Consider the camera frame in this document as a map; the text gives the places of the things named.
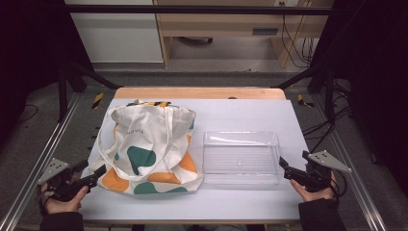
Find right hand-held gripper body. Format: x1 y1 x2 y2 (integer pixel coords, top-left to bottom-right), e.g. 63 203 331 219
301 149 353 193

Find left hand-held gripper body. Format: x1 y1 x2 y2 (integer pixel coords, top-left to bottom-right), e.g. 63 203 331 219
38 157 97 202

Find white patterned tote bag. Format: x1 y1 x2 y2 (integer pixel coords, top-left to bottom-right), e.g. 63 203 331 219
88 99 205 195

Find yellow black chip bag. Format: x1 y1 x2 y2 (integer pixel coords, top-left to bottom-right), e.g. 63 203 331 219
126 100 172 108

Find person's right hand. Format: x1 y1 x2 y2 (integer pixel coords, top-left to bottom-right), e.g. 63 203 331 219
289 171 338 203

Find person's left hand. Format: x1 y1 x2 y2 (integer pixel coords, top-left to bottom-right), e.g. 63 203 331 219
39 183 90 215

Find clear plastic box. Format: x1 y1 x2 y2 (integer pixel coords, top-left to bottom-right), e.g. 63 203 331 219
201 130 283 186

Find yellow black tape strip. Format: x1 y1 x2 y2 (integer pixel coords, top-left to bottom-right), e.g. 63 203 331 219
296 93 316 109
91 92 105 110

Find black metal stand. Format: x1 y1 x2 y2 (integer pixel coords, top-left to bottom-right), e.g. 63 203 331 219
57 62 122 123
271 63 337 122

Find black curtain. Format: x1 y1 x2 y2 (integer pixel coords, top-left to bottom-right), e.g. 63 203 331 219
0 0 94 143
310 0 408 193

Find white cabinet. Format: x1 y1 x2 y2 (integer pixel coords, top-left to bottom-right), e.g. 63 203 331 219
64 0 165 64

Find office chair base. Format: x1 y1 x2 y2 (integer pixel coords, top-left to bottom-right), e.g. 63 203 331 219
177 36 215 45

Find wooden desk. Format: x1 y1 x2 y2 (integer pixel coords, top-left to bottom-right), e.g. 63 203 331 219
153 0 335 69

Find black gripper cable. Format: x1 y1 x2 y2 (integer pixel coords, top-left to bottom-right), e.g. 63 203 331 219
329 171 349 198

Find aluminium rail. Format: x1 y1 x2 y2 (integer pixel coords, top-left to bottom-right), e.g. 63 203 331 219
310 94 389 231
0 91 82 231

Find black floor cables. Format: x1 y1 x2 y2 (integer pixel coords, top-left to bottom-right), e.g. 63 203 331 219
301 104 354 153

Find black hanging cables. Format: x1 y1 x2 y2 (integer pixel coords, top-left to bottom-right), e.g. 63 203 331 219
279 1 318 69

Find black horizontal frame bar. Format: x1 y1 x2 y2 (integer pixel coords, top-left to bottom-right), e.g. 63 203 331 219
64 4 334 15

